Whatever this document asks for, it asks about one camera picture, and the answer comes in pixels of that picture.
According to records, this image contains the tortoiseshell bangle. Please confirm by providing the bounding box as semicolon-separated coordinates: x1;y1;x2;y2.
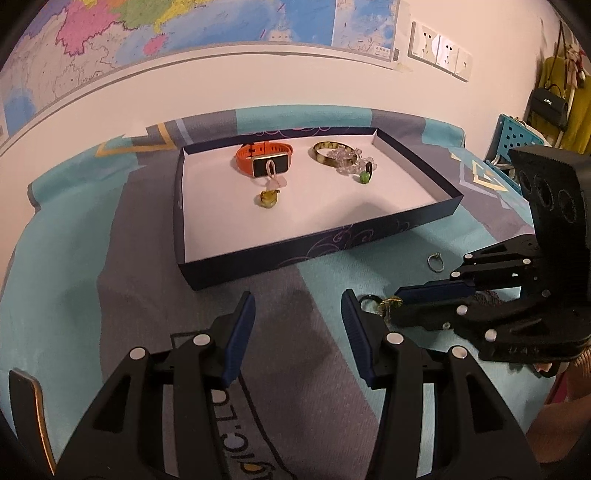
309;141;358;167

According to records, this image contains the white wall socket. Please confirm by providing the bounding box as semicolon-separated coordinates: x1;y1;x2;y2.
434;34;460;72
455;48;474;83
409;21;439;63

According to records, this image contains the clear crystal bead bracelet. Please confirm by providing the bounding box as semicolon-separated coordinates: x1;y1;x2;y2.
323;144;379;176

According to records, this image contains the yellow garment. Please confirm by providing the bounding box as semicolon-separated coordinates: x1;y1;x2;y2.
538;55;591;153

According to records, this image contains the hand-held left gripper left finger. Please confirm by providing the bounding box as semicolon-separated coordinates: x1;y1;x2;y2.
60;291;257;480

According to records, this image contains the colourful wall map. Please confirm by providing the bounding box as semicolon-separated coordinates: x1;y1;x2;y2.
0;0;402;148

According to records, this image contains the black smartphone with gold edge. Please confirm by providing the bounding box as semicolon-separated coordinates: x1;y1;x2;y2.
8;368;57;476

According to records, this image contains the teal perforated chair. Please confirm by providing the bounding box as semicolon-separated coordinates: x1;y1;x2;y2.
485;113;546;176

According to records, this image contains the orange smartwatch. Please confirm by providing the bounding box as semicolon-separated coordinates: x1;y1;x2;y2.
235;142;294;178

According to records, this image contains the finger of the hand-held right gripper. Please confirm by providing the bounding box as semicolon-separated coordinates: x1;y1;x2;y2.
383;296;541;343
394;235;541;306

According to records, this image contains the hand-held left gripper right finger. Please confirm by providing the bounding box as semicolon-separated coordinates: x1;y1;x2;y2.
341;288;532;480

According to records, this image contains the black handbag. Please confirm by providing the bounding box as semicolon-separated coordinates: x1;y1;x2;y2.
526;85;571;132

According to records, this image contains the dark blue shallow box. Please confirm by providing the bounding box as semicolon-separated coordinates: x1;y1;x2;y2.
173;127;464;291

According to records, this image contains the person's right hand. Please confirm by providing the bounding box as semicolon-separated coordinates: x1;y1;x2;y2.
531;348;591;407

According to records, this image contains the pink charm with loop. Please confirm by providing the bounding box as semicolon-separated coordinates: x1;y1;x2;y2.
265;159;289;190

